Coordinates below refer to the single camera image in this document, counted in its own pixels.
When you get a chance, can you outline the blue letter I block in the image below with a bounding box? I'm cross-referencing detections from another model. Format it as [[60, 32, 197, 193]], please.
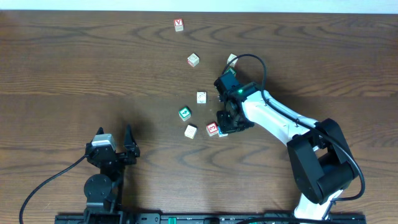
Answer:
[[218, 127, 228, 138]]

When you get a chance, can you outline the red number 3 block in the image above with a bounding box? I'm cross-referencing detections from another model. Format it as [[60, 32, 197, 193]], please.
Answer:
[[206, 122, 219, 136]]

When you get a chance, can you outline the green number 5 block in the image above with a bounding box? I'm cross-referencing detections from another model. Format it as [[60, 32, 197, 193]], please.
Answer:
[[178, 106, 192, 121]]

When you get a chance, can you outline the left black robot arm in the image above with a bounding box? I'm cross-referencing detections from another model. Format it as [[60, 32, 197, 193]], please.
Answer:
[[83, 125, 141, 223]]

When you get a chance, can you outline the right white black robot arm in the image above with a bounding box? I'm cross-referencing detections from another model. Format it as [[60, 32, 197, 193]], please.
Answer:
[[214, 80, 363, 221]]

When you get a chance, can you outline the white airplane picture block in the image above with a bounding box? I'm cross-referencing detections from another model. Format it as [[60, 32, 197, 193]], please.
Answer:
[[197, 91, 206, 104]]

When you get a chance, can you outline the plain beige wooden block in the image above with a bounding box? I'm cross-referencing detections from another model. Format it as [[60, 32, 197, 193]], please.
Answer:
[[184, 124, 198, 139]]

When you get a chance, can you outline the green J letter block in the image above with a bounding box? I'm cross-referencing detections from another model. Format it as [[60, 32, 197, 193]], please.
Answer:
[[225, 67, 236, 76]]

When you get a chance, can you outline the plain wooden picture block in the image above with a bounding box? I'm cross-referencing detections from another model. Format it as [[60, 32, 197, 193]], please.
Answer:
[[227, 54, 239, 68]]

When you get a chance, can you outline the red U side block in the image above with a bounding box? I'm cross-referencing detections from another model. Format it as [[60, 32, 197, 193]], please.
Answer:
[[187, 53, 200, 67]]

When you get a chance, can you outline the red V letter block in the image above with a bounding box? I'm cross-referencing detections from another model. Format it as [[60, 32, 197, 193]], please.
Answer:
[[174, 19, 184, 32]]

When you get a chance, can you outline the right black cable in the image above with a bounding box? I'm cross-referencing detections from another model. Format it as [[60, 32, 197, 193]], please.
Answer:
[[221, 54, 366, 218]]

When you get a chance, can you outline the black cable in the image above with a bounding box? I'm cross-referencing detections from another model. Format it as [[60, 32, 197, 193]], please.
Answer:
[[221, 54, 366, 218], [19, 154, 88, 224]]

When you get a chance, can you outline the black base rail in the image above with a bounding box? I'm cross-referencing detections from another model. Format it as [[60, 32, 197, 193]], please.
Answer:
[[54, 212, 368, 224]]

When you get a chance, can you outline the left black cable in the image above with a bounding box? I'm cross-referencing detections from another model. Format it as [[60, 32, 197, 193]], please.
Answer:
[[19, 154, 88, 224]]

